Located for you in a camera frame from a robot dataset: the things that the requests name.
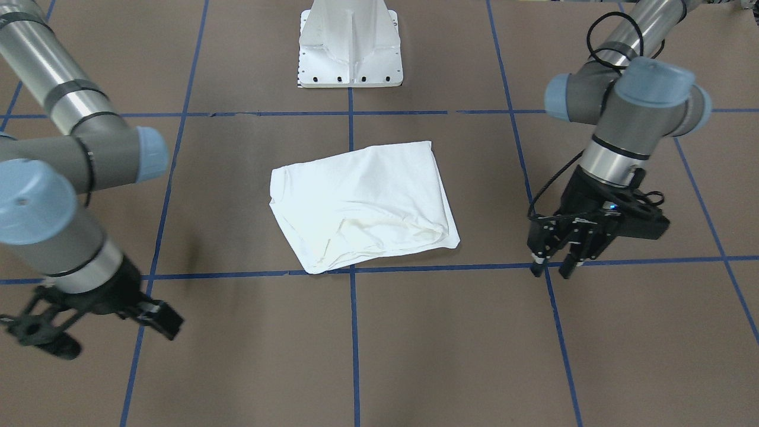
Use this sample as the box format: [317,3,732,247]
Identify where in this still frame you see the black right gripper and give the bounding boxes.
[2,257,184,360]

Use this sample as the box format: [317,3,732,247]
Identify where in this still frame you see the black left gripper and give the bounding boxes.
[528,167,670,279]

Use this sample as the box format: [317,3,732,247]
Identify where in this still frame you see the white long-sleeve printed shirt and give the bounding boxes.
[269,141,460,274]

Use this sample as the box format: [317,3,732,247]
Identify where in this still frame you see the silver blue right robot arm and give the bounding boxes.
[1,1,184,360]

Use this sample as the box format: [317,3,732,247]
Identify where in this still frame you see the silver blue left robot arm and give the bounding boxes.
[528,1,712,278]

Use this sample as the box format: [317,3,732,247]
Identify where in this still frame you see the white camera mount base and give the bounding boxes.
[296,1,404,88]

